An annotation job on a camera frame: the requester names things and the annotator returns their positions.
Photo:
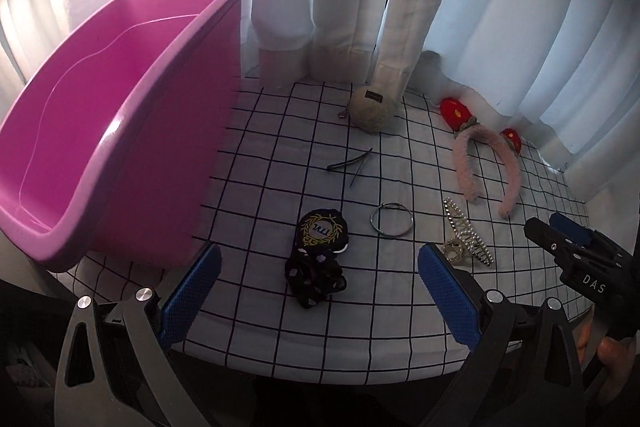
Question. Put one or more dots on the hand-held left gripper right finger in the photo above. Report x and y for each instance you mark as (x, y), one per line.
(447, 294)

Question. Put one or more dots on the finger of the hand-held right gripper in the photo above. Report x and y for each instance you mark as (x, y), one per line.
(555, 247)
(570, 227)

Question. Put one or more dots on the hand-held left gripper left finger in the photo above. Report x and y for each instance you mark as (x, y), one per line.
(192, 292)

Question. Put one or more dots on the rhinestone hair clip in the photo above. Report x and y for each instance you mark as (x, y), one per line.
(467, 237)

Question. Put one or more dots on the pink plush strawberry headband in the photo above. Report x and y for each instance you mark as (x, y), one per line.
(467, 167)

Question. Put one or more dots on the black dotted scrunchie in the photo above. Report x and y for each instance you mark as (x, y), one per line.
(315, 279)

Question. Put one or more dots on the black scrunchie with embroidered patch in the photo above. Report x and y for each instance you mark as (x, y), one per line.
(320, 229)

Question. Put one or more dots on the pink plastic basin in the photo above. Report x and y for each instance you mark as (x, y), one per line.
(125, 107)

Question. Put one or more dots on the person's right hand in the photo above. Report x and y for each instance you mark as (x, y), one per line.
(612, 352)

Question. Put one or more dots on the black hairpin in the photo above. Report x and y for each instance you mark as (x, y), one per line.
(361, 169)
(345, 163)

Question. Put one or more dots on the black-checked white tablecloth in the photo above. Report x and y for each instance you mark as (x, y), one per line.
(280, 157)

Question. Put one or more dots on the sheer pale blue curtain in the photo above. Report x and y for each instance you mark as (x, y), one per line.
(540, 32)

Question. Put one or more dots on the small metal clasp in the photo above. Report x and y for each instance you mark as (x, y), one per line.
(342, 114)

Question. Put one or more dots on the cream curtain panel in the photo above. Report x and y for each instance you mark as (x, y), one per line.
(415, 7)

